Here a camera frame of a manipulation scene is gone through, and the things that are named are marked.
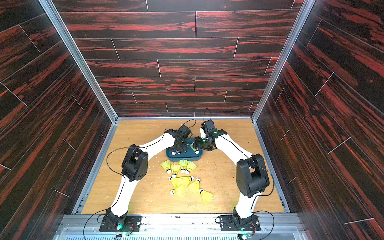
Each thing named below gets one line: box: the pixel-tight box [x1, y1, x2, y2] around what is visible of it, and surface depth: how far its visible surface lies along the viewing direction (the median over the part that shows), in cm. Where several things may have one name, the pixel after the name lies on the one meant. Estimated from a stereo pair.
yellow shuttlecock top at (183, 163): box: [178, 159, 188, 174], surface depth 93 cm
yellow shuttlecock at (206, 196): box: [199, 188, 213, 204], surface depth 83 cm
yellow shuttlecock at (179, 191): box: [170, 185, 185, 197], surface depth 84 cm
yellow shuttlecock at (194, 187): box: [188, 178, 201, 194], surface depth 86 cm
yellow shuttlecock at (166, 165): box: [160, 159, 172, 174], surface depth 93 cm
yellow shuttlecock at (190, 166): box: [185, 160, 198, 175], surface depth 92 cm
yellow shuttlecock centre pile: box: [168, 176, 182, 188], surface depth 88 cm
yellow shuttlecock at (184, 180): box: [175, 176, 195, 186], surface depth 88 cm
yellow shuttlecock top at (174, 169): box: [170, 164, 180, 178], surface depth 92 cm
